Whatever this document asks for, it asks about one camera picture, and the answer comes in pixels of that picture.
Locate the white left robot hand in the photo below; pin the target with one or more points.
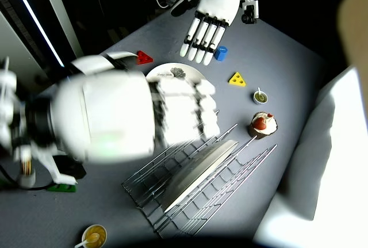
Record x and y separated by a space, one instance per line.
218 0

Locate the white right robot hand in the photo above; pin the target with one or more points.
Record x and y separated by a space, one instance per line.
109 115

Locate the white plate with ginkgo print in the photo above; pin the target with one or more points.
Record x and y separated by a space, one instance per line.
201 167
178 72

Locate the blue hexagonal block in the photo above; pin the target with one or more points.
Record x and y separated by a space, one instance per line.
220 53

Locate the red triangle block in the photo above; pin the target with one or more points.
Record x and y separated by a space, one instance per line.
144 58

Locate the yellow triangle block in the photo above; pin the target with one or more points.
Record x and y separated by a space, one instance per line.
237 80

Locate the green triangle block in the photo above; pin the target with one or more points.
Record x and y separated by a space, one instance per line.
61 188

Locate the small white spoon in cup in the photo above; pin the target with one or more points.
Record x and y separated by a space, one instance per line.
259 90

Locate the small cup of green sauce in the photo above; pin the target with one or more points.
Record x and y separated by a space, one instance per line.
260 99

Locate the grey panel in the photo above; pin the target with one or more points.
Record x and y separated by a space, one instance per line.
17 49

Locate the white light strip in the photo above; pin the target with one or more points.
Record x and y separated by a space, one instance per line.
37 26

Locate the small bowl of yellow food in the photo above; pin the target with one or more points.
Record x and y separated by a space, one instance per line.
96 235

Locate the white spoon in yellow bowl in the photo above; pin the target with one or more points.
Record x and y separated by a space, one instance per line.
86 242

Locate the cupcake with cream and strawberry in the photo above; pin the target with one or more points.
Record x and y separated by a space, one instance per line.
263 127

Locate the beige blurred object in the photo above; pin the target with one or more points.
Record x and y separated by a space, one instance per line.
355 23

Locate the white post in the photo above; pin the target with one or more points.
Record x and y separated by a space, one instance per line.
60 15

